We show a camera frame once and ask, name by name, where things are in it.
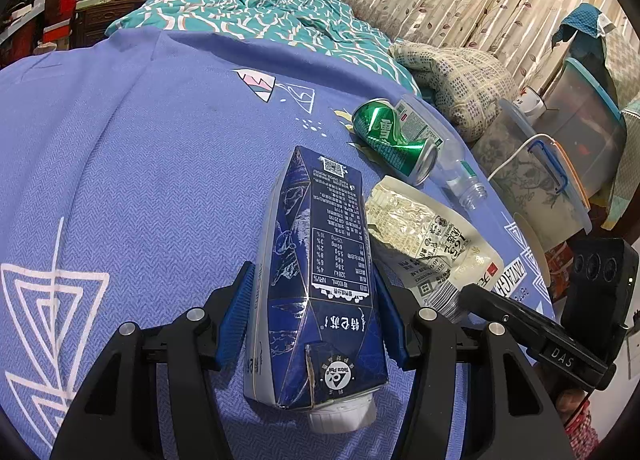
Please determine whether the white food packet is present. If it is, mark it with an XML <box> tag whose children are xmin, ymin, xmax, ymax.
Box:
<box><xmin>364</xmin><ymin>175</ymin><xmax>505</xmax><ymax>323</ymax></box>

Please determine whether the beige patterned cloth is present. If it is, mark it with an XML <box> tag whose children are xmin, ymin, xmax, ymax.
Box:
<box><xmin>600</xmin><ymin>30</ymin><xmax>640</xmax><ymax>231</ymax></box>

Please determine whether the beige patterned pillow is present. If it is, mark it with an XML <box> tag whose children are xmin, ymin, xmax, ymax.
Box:
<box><xmin>389</xmin><ymin>40</ymin><xmax>518</xmax><ymax>143</ymax></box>

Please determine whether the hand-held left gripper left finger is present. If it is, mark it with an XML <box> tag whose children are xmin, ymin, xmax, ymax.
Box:
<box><xmin>50</xmin><ymin>261</ymin><xmax>256</xmax><ymax>460</ymax></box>

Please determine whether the grey metal shelf rack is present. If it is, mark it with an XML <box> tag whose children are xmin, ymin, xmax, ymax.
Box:
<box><xmin>0</xmin><ymin>0</ymin><xmax>51</xmax><ymax>65</ymax></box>

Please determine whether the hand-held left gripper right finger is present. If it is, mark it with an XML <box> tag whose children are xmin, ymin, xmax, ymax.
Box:
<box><xmin>375</xmin><ymin>275</ymin><xmax>573</xmax><ymax>460</ymax></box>

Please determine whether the teal cloth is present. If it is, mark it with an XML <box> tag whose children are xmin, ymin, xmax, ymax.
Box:
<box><xmin>557</xmin><ymin>4</ymin><xmax>617</xmax><ymax>60</ymax></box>

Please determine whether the dark blue milk carton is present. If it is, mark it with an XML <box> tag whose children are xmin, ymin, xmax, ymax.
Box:
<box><xmin>243</xmin><ymin>146</ymin><xmax>390</xmax><ymax>433</ymax></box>

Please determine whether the beige round bin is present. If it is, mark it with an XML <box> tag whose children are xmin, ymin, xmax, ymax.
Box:
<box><xmin>514</xmin><ymin>212</ymin><xmax>551</xmax><ymax>288</ymax></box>

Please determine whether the blue printed blanket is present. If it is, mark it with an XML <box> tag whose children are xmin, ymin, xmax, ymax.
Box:
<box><xmin>0</xmin><ymin>28</ymin><xmax>556</xmax><ymax>460</ymax></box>

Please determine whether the person's right forearm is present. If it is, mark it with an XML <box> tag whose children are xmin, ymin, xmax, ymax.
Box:
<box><xmin>552</xmin><ymin>387</ymin><xmax>601</xmax><ymax>448</ymax></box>

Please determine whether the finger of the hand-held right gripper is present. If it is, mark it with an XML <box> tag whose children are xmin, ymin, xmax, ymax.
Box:
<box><xmin>459</xmin><ymin>284</ymin><xmax>566</xmax><ymax>356</ymax></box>

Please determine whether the crushed green drink can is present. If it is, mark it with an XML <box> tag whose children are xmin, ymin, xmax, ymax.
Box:
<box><xmin>351</xmin><ymin>98</ymin><xmax>440</xmax><ymax>185</ymax></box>

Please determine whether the clear box with teal rim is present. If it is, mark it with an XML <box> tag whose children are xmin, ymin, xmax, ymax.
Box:
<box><xmin>542</xmin><ymin>57</ymin><xmax>628</xmax><ymax>195</ymax></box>

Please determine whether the clear box with blue handle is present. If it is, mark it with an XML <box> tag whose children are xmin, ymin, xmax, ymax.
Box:
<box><xmin>487</xmin><ymin>98</ymin><xmax>594</xmax><ymax>253</ymax></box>

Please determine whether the white cable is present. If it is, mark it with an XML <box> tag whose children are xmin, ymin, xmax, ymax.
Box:
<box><xmin>487</xmin><ymin>132</ymin><xmax>558</xmax><ymax>181</ymax></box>

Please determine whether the clear plastic bottle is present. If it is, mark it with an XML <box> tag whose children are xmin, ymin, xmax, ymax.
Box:
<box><xmin>395</xmin><ymin>94</ymin><xmax>488</xmax><ymax>208</ymax></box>

